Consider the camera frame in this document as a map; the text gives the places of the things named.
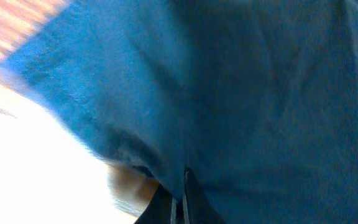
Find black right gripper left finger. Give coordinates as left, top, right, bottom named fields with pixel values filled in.
left=134, top=184, right=177, bottom=224

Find dark blue denim shorts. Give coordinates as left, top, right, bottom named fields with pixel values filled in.
left=1, top=0, right=358, bottom=223

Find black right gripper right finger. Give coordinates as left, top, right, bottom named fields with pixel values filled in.
left=182, top=168, right=225, bottom=224

